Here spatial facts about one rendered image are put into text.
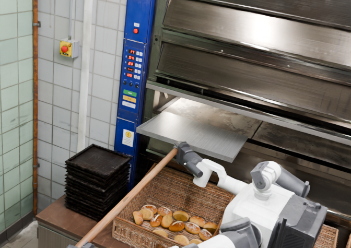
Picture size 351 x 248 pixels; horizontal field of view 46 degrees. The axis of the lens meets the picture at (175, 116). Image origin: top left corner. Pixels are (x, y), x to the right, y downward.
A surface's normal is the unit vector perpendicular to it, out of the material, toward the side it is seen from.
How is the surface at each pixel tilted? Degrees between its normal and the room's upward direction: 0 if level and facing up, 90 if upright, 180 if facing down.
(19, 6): 90
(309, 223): 1
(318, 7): 90
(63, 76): 90
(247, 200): 1
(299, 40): 70
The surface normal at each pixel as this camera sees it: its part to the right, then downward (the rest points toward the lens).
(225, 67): -0.33, -0.01
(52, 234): -0.41, 0.33
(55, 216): 0.14, -0.91
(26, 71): 0.91, 0.28
